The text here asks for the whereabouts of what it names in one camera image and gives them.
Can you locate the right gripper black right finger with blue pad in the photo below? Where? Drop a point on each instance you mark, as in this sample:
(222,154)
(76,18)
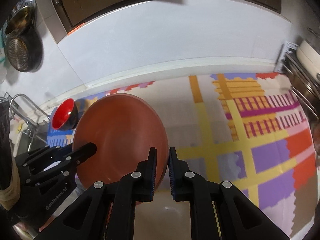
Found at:
(218,211)

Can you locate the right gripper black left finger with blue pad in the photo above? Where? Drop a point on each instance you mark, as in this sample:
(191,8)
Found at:
(106,211)

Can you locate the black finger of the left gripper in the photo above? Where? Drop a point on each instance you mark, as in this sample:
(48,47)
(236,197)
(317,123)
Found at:
(77,154)

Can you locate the cream pot with lid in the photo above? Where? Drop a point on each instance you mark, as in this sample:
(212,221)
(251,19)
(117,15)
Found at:
(309,59)

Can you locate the metal pot rack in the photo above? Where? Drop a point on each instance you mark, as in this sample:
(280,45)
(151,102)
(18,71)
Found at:
(291,48)

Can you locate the pink bowl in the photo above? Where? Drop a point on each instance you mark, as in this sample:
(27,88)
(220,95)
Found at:
(124,128)

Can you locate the steel pot on rack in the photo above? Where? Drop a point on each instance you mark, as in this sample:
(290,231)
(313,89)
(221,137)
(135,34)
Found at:
(303,85)

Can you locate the brass hanging bowl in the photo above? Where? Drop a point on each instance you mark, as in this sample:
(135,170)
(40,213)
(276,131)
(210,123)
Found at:
(21,22)

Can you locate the colourful patterned table mat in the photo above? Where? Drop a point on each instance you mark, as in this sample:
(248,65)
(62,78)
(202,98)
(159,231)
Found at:
(249,129)

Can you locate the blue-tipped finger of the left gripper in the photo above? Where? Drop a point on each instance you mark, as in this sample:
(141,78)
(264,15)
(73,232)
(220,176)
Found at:
(43,156)

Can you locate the chrome sink faucet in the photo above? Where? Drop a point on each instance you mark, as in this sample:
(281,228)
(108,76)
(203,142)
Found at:
(34,124)

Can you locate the red black bowl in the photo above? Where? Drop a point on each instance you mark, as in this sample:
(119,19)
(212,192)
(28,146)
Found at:
(66,116)

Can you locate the black hanging frying pan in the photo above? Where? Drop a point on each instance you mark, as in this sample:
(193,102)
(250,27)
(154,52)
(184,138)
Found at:
(25,52)

